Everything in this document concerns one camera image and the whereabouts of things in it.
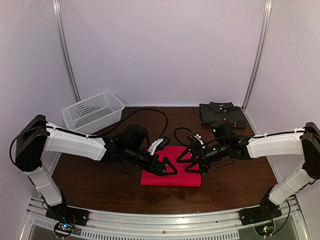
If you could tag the white plastic laundry basket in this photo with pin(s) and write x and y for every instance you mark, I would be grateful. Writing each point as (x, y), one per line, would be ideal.
(93, 114)

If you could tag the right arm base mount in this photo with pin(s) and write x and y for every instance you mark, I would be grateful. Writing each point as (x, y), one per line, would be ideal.
(263, 218)

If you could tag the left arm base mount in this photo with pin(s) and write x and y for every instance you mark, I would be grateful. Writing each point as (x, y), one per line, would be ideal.
(67, 218)

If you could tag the black pinstriped shirt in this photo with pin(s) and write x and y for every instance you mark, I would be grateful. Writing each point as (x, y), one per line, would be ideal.
(222, 111)

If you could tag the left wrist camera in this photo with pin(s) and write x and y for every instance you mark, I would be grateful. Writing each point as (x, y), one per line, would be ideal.
(145, 140)

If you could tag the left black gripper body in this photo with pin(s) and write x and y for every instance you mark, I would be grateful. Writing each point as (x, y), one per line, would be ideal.
(132, 157)

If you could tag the aluminium corner post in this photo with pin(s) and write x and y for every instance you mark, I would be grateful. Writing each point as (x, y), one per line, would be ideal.
(64, 49)
(264, 30)

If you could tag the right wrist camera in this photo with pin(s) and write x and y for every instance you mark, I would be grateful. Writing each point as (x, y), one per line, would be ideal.
(221, 130)

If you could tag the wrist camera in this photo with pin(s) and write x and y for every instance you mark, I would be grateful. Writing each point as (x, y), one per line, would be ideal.
(145, 140)
(221, 130)

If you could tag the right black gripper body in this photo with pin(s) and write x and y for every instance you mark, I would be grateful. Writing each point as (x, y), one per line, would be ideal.
(210, 156)

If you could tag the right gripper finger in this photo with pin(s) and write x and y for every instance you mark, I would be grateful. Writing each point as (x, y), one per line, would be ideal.
(185, 157)
(195, 167)

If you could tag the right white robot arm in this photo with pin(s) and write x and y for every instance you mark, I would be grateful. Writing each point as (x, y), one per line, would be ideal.
(304, 141)

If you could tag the left aluminium corner post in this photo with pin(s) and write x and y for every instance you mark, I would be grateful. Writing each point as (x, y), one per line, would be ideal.
(64, 49)

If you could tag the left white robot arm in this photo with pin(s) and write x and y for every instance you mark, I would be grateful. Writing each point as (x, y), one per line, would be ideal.
(39, 135)

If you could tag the right aluminium corner post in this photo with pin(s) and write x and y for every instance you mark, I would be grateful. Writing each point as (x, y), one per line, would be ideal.
(264, 30)

